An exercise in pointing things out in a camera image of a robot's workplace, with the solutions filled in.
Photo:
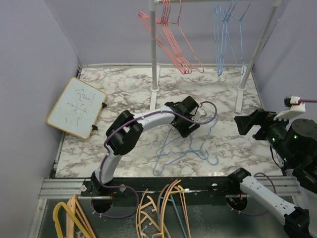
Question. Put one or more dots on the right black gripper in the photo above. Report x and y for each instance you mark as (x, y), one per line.
(244, 122)

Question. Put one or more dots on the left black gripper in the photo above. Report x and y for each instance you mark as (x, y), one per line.
(184, 131)

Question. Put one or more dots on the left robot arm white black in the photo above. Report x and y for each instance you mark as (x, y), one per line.
(123, 135)

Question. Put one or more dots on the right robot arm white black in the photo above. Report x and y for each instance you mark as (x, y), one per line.
(296, 144)

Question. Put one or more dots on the pink plastic hanger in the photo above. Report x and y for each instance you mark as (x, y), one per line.
(173, 188)

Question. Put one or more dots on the yellow plastic hanger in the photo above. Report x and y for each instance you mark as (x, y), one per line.
(162, 193)

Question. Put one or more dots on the teal plastic hanger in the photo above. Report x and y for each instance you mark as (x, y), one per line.
(176, 210)

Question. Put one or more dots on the tan plastic hanger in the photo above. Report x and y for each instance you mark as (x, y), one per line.
(147, 222)

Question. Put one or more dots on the small yellow-framed whiteboard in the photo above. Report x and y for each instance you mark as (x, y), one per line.
(77, 108)

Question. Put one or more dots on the wooden hanger lower left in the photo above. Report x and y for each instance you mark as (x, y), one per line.
(78, 212)

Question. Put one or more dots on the yellow hanger lower left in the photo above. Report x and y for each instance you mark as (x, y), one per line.
(60, 212)

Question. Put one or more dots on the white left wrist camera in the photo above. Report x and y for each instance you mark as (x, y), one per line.
(200, 114)

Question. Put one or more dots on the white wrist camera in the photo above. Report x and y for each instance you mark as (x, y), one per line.
(294, 108)
(200, 114)

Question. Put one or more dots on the white clothes rack frame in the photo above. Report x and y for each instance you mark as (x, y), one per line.
(242, 86)

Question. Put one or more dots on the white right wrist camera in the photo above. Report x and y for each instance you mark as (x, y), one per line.
(294, 108)

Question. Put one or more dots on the black front rail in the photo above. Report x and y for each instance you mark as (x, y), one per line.
(200, 190)

